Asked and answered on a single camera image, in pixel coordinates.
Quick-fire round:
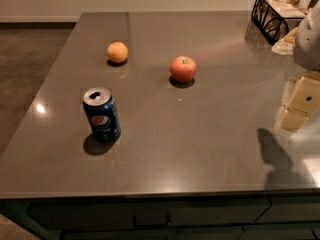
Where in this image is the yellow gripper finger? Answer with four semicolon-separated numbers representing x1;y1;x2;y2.
278;71;320;132

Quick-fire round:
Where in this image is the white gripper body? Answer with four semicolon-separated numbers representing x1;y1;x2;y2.
293;4;320;71

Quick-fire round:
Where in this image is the blue pepsi can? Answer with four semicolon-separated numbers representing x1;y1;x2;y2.
82;87;121;142

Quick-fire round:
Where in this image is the right cabinet drawer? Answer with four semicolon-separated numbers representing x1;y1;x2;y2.
257;196;320;223

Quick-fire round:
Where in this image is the red apple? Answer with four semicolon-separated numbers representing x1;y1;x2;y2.
170;56;197;83

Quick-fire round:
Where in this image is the orange fruit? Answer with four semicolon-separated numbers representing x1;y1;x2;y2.
107;42;128;63

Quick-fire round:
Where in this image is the dark cabinet drawer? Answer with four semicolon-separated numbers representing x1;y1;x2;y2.
28;198;269;232

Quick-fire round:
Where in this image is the black wire basket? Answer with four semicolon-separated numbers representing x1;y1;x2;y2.
251;0;307;45

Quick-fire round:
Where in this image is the black drawer handle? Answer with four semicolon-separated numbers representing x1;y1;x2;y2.
132;214;171;229

